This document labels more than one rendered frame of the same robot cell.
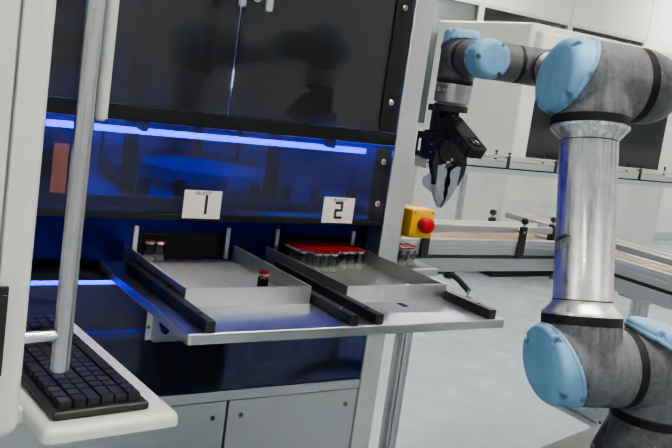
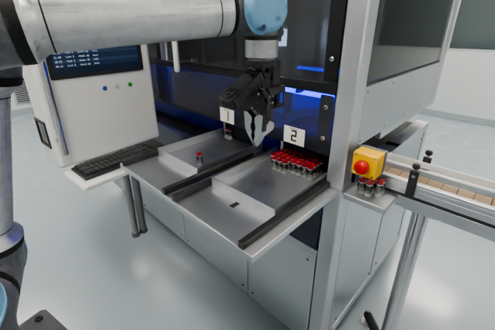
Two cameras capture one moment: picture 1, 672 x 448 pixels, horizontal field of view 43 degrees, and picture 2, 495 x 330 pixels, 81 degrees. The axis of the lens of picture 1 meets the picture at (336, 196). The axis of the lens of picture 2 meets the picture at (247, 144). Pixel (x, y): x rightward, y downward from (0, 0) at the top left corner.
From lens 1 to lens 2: 1.80 m
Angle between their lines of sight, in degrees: 76
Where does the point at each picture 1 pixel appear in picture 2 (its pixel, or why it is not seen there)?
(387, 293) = (233, 193)
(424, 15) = not seen: outside the picture
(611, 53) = not seen: outside the picture
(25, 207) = (39, 99)
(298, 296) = (192, 171)
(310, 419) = (287, 253)
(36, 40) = not seen: hidden behind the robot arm
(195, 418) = not seen: hidden behind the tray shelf
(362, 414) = (320, 274)
